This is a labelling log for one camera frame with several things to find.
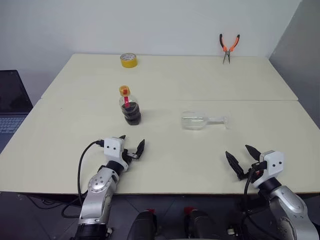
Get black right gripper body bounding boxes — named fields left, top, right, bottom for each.
left=246, top=161, right=268, bottom=181

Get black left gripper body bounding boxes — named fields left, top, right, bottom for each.
left=121, top=148, right=140, bottom=165

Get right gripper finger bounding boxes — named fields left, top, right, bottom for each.
left=244, top=144, right=261, bottom=161
left=225, top=150, right=249, bottom=181

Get dark bottle with yellow cap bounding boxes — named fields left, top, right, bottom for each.
left=118, top=84, right=142, bottom=126

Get clear wine glass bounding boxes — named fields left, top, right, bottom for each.
left=180, top=110, right=230, bottom=131

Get yellow tape roll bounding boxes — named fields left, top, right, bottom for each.
left=120, top=52, right=139, bottom=69

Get orange black needle-nose pliers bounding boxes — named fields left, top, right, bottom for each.
left=219, top=33, right=241, bottom=66

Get dark laptop computer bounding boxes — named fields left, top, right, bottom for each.
left=0, top=69, right=35, bottom=154

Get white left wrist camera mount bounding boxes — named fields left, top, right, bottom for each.
left=103, top=136, right=131, bottom=173

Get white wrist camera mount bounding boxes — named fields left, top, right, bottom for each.
left=103, top=136, right=131, bottom=173
left=251, top=149, right=285, bottom=186

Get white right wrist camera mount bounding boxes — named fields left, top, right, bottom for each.
left=251, top=149, right=285, bottom=186

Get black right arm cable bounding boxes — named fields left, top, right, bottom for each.
left=240, top=167, right=261, bottom=227

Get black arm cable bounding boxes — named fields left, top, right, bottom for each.
left=240, top=167, right=261, bottom=227
left=61, top=139, right=105, bottom=219

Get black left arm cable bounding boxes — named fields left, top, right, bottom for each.
left=61, top=139, right=105, bottom=219

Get thin black floor cable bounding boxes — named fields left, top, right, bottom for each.
left=23, top=194, right=63, bottom=210

